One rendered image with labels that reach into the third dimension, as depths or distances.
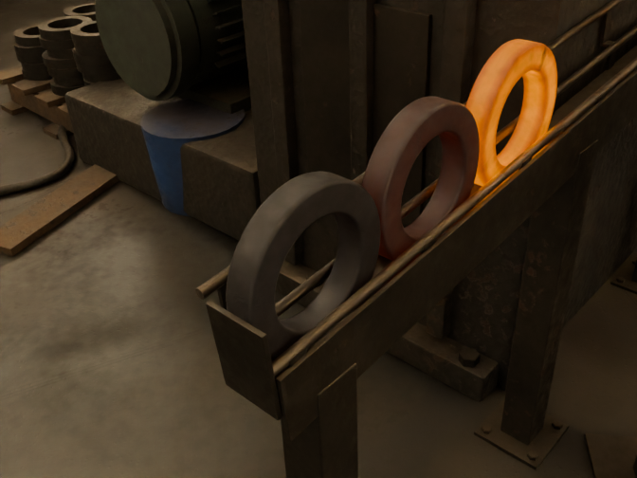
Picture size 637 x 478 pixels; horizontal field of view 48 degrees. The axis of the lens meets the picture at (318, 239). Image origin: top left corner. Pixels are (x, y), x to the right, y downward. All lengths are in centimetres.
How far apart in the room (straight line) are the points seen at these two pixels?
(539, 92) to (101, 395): 107
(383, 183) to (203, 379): 94
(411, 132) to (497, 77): 17
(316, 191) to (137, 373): 105
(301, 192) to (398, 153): 13
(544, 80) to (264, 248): 49
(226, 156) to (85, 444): 80
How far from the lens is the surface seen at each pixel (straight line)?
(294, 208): 61
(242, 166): 182
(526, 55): 89
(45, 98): 276
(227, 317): 63
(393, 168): 71
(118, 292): 186
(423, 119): 73
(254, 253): 60
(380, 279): 72
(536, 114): 98
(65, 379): 165
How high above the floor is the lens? 107
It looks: 33 degrees down
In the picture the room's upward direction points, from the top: 3 degrees counter-clockwise
